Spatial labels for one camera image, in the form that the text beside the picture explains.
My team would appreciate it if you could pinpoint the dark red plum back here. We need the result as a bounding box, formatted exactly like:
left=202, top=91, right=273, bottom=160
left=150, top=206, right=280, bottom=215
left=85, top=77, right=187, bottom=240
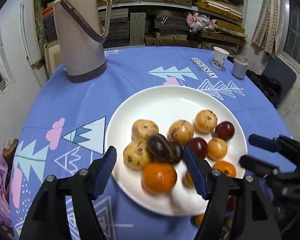
left=215, top=121, right=235, bottom=141

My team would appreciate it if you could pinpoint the dark red plum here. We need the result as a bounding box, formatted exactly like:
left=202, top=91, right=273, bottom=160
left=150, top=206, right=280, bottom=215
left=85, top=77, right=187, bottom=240
left=186, top=137, right=207, bottom=159
left=215, top=121, right=235, bottom=141

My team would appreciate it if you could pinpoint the yellow orange small citrus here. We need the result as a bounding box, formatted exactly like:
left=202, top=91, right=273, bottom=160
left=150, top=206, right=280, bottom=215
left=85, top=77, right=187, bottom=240
left=184, top=171, right=194, bottom=187

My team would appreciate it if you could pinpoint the large yellow passion fruit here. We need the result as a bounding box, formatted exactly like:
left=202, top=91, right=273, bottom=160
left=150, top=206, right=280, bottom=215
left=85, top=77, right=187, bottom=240
left=168, top=120, right=194, bottom=145

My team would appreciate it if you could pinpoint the dark brown passion fruit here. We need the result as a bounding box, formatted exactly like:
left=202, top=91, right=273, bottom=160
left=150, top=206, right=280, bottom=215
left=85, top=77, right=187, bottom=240
left=170, top=142, right=184, bottom=165

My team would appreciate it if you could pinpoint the dark purple passion fruit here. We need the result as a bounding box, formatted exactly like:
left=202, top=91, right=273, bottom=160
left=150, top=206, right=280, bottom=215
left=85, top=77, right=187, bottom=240
left=147, top=133, right=174, bottom=163

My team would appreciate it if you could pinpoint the small pale orange fruit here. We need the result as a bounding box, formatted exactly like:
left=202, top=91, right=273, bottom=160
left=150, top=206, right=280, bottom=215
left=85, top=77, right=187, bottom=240
left=207, top=137, right=228, bottom=160

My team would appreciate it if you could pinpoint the wooden chair back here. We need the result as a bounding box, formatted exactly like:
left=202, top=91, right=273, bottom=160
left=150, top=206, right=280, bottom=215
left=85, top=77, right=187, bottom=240
left=2, top=139, right=18, bottom=202

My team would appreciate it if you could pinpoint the dark blue chair seat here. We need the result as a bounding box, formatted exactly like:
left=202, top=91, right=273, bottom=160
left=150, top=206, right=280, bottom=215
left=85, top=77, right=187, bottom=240
left=262, top=57, right=296, bottom=109

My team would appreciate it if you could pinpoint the yellow spotted fruit right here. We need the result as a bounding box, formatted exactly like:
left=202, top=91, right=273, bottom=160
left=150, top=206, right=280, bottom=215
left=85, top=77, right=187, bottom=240
left=194, top=110, right=218, bottom=133

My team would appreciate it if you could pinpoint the yellow spotted fruit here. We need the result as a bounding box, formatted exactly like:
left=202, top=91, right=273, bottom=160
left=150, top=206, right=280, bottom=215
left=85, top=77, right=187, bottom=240
left=132, top=119, right=159, bottom=140
left=194, top=110, right=218, bottom=133
left=123, top=139, right=153, bottom=170

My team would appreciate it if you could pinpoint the silver drink can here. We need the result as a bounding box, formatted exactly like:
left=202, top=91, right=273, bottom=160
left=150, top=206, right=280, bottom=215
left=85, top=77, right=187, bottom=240
left=232, top=55, right=248, bottom=79

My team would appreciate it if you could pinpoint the blue patterned tablecloth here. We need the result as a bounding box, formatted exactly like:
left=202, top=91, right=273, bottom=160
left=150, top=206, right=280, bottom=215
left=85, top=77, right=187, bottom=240
left=10, top=47, right=290, bottom=235

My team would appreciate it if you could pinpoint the yellow spotted fruit front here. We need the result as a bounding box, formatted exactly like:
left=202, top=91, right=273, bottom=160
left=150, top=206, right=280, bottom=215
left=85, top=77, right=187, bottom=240
left=123, top=139, right=153, bottom=170

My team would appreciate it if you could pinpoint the large orange tangerine left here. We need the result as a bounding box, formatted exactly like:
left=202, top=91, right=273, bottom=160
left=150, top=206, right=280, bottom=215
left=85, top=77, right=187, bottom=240
left=142, top=163, right=178, bottom=194

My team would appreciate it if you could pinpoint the white paper cup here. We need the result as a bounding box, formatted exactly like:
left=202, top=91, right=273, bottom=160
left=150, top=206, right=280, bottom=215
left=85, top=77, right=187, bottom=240
left=211, top=47, right=230, bottom=69

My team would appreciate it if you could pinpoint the hanging checkered cloth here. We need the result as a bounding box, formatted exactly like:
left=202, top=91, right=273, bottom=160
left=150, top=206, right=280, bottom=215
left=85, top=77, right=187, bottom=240
left=252, top=0, right=280, bottom=58

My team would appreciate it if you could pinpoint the white oval plate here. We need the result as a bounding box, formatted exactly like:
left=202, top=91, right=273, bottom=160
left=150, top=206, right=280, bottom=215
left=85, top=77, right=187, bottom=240
left=104, top=86, right=248, bottom=216

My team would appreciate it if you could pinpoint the yellow spotted fruit back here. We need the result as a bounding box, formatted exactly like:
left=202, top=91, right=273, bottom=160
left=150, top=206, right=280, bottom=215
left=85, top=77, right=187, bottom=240
left=132, top=119, right=159, bottom=140

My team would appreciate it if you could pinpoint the pink crumpled cloth on shelf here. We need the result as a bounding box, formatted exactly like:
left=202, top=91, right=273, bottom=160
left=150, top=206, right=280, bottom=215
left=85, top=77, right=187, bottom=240
left=186, top=12, right=216, bottom=34

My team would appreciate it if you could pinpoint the metal storage shelf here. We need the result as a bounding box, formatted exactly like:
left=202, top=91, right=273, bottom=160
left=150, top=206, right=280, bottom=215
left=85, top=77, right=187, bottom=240
left=33, top=0, right=248, bottom=78

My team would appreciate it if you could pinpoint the beige thermos jug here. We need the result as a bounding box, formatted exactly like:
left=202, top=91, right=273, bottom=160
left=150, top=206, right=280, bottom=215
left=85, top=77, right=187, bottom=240
left=53, top=0, right=112, bottom=83

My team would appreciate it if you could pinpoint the window with frame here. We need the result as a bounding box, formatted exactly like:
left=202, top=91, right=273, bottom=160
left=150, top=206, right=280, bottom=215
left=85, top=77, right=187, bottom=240
left=279, top=0, right=300, bottom=72

